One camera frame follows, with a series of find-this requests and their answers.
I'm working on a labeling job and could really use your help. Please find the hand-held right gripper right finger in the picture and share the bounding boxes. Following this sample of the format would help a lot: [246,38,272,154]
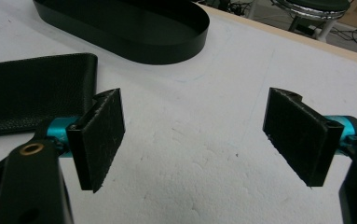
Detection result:
[262,87,357,188]

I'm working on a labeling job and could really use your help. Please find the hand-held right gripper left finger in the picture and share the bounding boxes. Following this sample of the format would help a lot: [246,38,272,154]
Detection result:
[46,87,127,194]

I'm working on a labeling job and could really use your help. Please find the chrome stool with dark seat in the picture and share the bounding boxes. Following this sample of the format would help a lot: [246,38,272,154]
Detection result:
[270,0,351,44]

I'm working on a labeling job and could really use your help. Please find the black cables on floor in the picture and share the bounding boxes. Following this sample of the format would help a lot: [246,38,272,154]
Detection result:
[198,0,357,59]

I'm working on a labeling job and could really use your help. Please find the black leather wallet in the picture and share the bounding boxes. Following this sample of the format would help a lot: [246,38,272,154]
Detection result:
[0,52,99,138]

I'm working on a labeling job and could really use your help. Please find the black oval tray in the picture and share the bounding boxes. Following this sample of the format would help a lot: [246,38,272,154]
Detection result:
[32,0,211,65]

